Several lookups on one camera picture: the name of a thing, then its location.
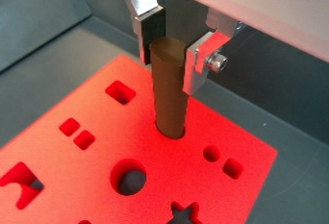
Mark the brown oval peg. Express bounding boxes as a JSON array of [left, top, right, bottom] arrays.
[[148, 37, 187, 138]]

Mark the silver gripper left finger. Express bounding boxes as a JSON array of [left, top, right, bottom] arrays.
[[124, 0, 166, 64]]

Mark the red shape sorter box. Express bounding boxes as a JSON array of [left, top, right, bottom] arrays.
[[0, 56, 277, 224]]

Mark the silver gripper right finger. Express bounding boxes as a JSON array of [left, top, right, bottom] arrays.
[[182, 8, 245, 95]]

